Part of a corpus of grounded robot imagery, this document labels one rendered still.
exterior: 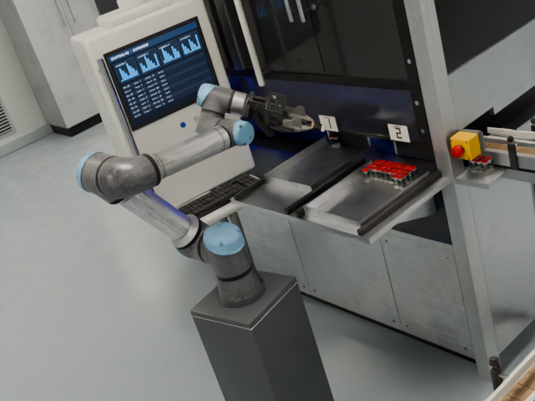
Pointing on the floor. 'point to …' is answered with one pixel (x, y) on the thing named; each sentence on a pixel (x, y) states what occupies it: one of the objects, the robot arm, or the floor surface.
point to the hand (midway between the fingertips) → (308, 125)
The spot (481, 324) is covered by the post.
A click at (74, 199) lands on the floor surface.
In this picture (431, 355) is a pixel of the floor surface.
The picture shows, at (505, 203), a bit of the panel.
